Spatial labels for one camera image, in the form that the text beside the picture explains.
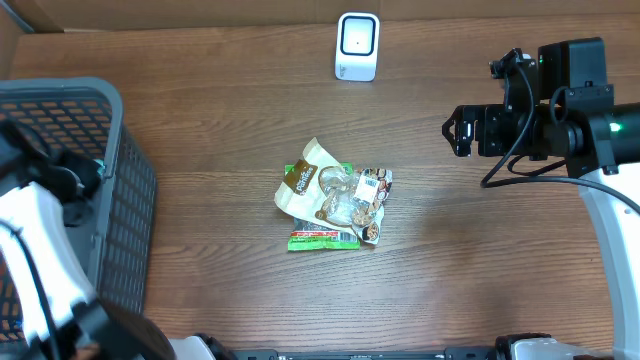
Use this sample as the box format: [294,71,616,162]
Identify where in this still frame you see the white barcode scanner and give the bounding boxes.
[335,12,380,82]

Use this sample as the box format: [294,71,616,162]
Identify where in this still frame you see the beige cookie snack bag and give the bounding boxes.
[274,139,393,251]

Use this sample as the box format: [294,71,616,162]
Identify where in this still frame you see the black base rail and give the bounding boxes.
[169,333,616,360]

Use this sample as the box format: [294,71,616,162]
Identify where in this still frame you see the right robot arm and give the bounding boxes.
[442,37,639,359]

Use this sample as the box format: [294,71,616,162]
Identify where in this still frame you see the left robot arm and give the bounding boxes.
[1,120,176,359]

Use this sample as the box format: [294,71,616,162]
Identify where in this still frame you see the grey plastic shopping basket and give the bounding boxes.
[1,77,157,355]

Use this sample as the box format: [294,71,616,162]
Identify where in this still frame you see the teal snack packet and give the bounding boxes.
[94,159,106,179]

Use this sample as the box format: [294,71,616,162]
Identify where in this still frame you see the green snack packet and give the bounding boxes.
[275,159,360,252]

